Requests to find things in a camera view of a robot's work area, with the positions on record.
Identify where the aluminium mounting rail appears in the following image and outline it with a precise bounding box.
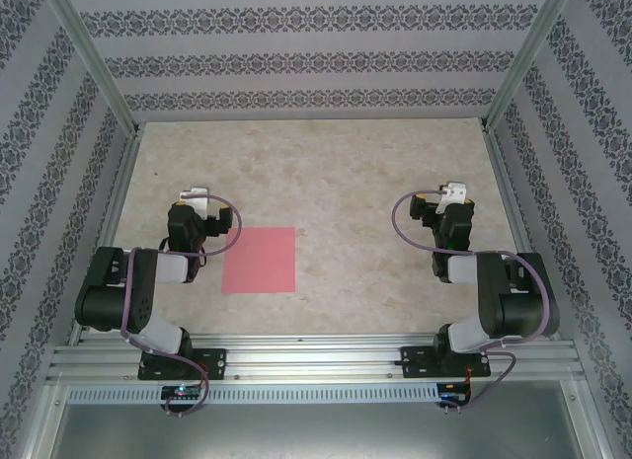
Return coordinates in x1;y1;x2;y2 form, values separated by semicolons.
46;333;587;384

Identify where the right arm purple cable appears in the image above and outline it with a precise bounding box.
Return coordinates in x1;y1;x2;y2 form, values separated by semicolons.
392;189;553;414

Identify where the slotted grey cable duct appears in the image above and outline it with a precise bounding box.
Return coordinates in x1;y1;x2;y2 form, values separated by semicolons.
66;383;440;405

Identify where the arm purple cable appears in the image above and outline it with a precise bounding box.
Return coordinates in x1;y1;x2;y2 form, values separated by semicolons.
392;189;553;414
120;193;243;420

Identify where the aluminium frame post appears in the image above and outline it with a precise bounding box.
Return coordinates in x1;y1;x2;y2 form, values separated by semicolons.
43;0;142;134
483;0;577;132

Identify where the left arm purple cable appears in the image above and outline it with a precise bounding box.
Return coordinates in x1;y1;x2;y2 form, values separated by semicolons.
120;193;243;420

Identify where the pink cloth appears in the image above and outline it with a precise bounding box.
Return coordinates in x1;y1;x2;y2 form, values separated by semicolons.
220;226;297;295

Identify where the grey metal sheet panel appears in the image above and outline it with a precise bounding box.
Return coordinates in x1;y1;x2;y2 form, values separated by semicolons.
19;379;613;459

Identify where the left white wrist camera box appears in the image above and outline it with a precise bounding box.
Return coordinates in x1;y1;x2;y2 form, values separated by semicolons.
178;186;212;219

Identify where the aluminium side rail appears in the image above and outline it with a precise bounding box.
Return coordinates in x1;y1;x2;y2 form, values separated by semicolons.
481;127;562;340
68;127;144;344

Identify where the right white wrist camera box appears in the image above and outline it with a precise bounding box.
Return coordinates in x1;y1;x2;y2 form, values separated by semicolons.
437;181;469;207

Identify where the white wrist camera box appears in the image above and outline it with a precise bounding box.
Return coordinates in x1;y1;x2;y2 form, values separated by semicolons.
437;181;469;207
178;186;212;219

